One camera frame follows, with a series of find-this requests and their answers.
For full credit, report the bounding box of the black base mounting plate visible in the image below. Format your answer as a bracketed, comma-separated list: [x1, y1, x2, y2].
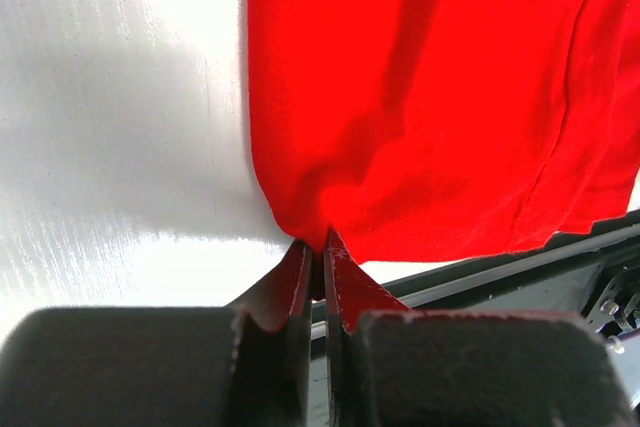
[307, 209, 640, 427]

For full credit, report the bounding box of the red t shirt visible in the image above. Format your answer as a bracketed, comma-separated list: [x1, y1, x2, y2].
[247, 0, 639, 262]

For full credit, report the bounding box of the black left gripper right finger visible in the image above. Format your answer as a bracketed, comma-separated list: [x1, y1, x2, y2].
[322, 230, 410, 426]

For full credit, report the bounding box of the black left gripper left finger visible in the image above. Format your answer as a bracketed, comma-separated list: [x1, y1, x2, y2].
[225, 240, 313, 426]

